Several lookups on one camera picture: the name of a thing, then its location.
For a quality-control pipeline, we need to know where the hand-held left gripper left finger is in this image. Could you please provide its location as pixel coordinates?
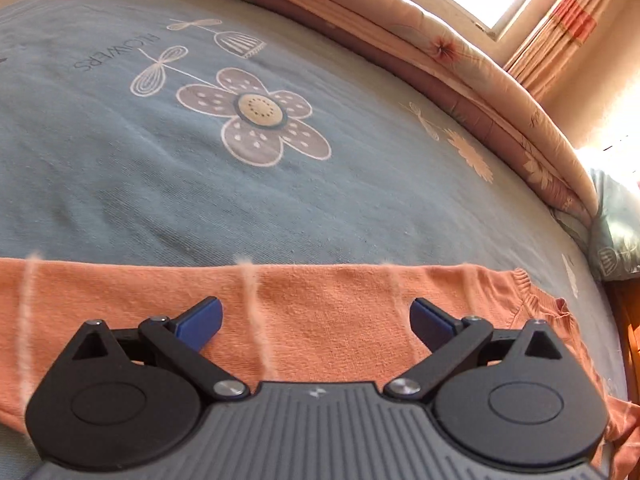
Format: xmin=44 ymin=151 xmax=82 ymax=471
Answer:
xmin=71 ymin=296 xmax=251 ymax=401

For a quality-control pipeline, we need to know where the folded pink floral quilt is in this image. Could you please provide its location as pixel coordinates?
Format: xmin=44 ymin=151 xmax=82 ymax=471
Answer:
xmin=115 ymin=0 xmax=601 ymax=221

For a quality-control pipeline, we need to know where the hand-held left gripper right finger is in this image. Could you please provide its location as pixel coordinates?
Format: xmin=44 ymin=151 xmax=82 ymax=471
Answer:
xmin=384 ymin=298 xmax=563 ymax=401

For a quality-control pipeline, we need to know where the orange knit sweater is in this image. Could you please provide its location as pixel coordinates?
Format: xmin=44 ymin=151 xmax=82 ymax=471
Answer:
xmin=0 ymin=255 xmax=640 ymax=480

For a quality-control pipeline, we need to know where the pink patterned curtain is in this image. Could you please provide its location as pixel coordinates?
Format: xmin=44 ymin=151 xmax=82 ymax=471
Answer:
xmin=502 ymin=0 xmax=628 ymax=103

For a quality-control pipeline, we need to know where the grey-blue floral bed sheet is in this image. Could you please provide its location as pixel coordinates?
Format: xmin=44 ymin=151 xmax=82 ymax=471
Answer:
xmin=0 ymin=0 xmax=631 ymax=411

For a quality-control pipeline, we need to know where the wooden headboard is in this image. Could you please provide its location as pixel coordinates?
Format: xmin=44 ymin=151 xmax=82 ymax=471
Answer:
xmin=607 ymin=280 xmax=640 ymax=401

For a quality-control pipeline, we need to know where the grey-green floral pillow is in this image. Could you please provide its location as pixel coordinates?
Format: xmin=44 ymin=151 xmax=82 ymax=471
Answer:
xmin=585 ymin=167 xmax=640 ymax=281

